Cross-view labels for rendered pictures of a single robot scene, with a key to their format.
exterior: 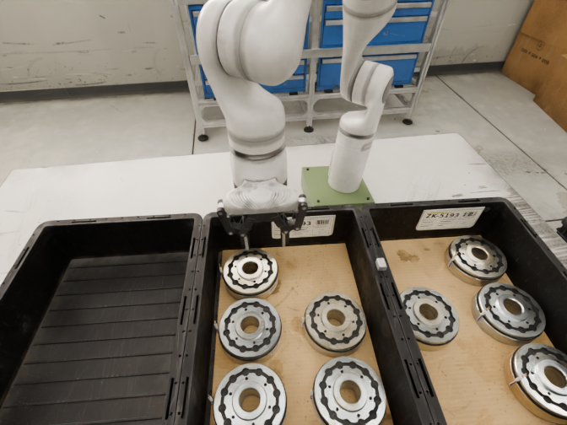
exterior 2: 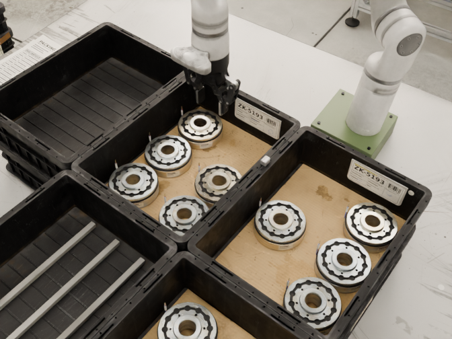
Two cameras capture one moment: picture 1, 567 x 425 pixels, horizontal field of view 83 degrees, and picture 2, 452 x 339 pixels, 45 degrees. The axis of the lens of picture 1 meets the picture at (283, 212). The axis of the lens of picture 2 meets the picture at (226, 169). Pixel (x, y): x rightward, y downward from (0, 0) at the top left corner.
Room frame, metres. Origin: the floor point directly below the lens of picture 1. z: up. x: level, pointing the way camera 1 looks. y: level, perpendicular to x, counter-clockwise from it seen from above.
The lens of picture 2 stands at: (-0.31, -0.58, 1.75)
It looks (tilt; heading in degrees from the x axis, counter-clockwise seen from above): 49 degrees down; 41
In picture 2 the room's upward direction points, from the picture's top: 2 degrees clockwise
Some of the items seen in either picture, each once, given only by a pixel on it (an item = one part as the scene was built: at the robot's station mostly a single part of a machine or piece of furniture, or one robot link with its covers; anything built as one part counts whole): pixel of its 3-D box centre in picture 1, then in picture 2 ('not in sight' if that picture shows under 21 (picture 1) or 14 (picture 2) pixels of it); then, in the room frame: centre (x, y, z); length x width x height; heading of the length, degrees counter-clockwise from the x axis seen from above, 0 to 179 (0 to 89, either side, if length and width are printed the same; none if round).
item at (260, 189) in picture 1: (258, 165); (204, 40); (0.32, 0.03, 1.12); 0.11 x 0.09 x 0.06; 5
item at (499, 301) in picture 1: (512, 307); (344, 259); (0.26, -0.39, 0.86); 0.05 x 0.05 x 0.01
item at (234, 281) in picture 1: (250, 270); (200, 124); (0.34, 0.06, 0.86); 0.10 x 0.10 x 0.01
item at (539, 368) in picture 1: (554, 377); (313, 300); (0.15, -0.40, 0.86); 0.05 x 0.05 x 0.01
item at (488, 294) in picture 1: (510, 309); (344, 261); (0.26, -0.39, 0.86); 0.10 x 0.10 x 0.01
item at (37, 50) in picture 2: not in sight; (25, 73); (0.25, 0.70, 0.70); 0.33 x 0.23 x 0.01; 8
